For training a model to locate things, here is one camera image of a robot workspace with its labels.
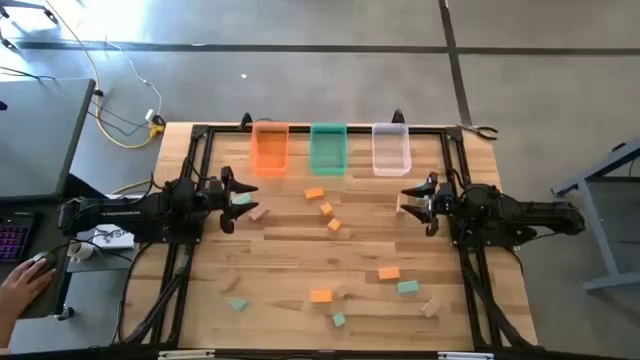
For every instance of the green triangular block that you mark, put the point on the green triangular block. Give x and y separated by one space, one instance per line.
238 303

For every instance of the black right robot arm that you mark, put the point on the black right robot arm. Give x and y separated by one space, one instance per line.
525 212

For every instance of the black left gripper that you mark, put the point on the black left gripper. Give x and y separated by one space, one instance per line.
215 197

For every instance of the orange rectangular block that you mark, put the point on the orange rectangular block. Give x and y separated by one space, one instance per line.
388 272
314 193
321 296

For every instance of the white cup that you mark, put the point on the white cup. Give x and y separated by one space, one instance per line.
79 251

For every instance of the natural wood rectangular block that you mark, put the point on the natural wood rectangular block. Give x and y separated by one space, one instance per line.
430 306
259 213
401 205
229 281

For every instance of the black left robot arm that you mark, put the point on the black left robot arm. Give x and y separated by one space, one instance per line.
125 215

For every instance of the white strip on crossbar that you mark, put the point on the white strip on crossbar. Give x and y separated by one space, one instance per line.
465 356
187 355

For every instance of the translucent green plastic bin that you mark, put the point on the translucent green plastic bin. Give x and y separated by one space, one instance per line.
328 150

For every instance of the black front crossbar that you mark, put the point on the black front crossbar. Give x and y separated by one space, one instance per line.
320 356

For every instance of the small orange cube block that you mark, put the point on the small orange cube block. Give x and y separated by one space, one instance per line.
326 208
334 224

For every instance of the black stand legs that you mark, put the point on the black stand legs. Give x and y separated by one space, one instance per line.
51 16

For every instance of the small green cube block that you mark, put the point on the small green cube block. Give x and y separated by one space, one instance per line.
339 319

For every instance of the white printed box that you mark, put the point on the white printed box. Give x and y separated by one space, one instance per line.
117 237

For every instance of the translucent orange plastic bin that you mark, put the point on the translucent orange plastic bin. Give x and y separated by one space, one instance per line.
270 150

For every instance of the black aluminium table frame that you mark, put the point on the black aluminium table frame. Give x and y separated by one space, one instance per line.
300 129

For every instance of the dark desk top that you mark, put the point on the dark desk top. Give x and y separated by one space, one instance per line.
42 235

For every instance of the grey desk top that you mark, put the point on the grey desk top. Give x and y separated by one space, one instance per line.
40 140

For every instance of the black clamp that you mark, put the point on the black clamp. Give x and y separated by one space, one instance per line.
397 116
245 121

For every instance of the small natural wood cube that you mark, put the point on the small natural wood cube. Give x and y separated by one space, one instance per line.
341 291

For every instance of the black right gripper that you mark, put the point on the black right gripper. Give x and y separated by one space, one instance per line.
444 202

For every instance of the person's hand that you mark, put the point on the person's hand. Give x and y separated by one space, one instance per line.
25 290

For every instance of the backlit black keyboard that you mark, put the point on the backlit black keyboard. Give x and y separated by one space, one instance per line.
12 240

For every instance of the grey metal table frame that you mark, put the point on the grey metal table frame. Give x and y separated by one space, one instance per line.
602 240

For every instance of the clear plastic bin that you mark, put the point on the clear plastic bin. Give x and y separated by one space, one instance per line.
391 150

